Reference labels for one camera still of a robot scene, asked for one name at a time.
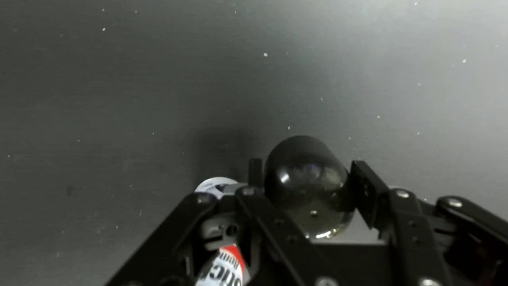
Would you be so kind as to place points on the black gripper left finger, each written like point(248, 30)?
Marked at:
point(256, 172)

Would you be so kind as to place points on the white red glue bottle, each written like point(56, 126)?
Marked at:
point(228, 265)

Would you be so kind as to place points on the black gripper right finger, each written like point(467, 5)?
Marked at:
point(372, 195)

